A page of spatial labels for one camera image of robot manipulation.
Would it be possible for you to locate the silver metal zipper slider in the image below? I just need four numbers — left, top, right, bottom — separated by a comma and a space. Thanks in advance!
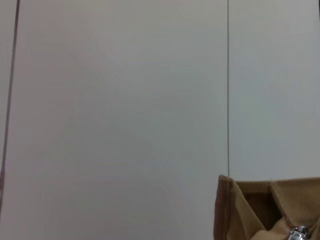
287, 224, 311, 240

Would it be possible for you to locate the khaki canvas food bag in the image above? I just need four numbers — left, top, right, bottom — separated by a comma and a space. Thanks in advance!
213, 174, 320, 240

